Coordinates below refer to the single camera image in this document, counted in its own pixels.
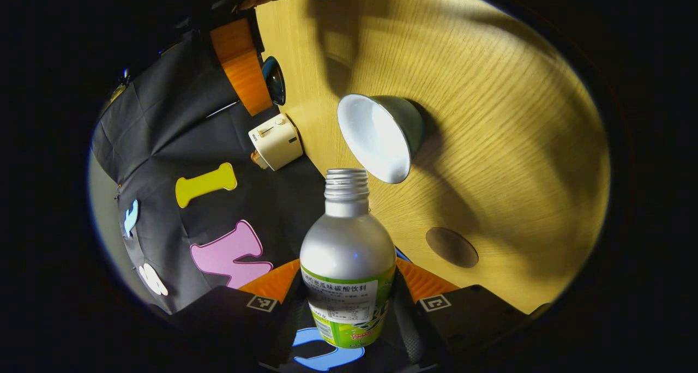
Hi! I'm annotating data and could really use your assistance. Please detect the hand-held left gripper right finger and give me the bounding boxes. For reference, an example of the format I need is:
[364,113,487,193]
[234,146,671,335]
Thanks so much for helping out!
[392,257,540,365]

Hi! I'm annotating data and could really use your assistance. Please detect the black backdrop cloth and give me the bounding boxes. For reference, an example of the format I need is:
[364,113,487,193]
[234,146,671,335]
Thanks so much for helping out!
[90,13,420,373]

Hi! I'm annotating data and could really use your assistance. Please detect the round brown coaster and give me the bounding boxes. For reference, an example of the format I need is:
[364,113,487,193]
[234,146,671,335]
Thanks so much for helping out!
[425,227,479,269]

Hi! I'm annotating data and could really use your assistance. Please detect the white toaster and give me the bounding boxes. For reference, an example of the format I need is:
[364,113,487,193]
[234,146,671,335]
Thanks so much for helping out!
[248,113,304,172]

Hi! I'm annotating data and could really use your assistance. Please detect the teal teacup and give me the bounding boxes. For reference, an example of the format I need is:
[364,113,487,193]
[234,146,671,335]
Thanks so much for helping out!
[336,94,426,184]

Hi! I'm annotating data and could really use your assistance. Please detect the teal teacup lid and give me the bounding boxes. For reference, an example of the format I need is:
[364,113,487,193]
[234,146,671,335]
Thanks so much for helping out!
[262,56,286,106]

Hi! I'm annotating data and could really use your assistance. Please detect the silver green water bottle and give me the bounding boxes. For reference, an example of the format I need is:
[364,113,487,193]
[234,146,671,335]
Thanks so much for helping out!
[299,169,397,349]

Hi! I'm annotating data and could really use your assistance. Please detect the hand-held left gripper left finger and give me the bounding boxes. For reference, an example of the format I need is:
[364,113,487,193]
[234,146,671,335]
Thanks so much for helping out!
[169,258,306,371]

